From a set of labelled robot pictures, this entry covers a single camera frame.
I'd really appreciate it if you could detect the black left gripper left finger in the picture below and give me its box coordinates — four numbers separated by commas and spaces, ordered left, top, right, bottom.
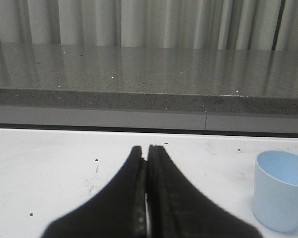
42, 146, 147, 238

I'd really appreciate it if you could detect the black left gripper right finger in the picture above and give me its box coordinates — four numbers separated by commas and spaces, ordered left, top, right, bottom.
147, 145, 262, 238

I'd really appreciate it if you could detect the light blue plastic cup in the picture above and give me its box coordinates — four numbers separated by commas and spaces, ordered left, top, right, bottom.
253, 150, 298, 233

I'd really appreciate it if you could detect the grey stone counter ledge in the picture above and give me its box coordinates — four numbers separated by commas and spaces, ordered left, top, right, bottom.
0, 43, 298, 134

